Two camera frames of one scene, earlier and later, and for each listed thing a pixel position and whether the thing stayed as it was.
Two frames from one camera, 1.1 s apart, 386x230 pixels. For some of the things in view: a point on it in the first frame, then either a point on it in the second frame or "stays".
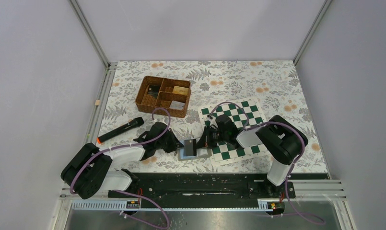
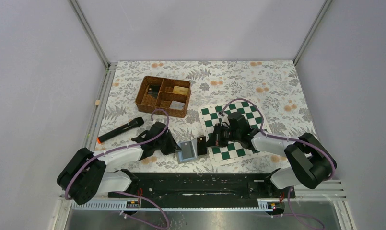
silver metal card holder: x=201 y=152 to x=189 y=151
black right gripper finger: x=204 y=141 to x=211 y=142
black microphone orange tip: x=136 y=122 stays
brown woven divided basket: x=172 y=94 stays
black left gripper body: x=160 y=144 stays
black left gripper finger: x=172 y=143 stays
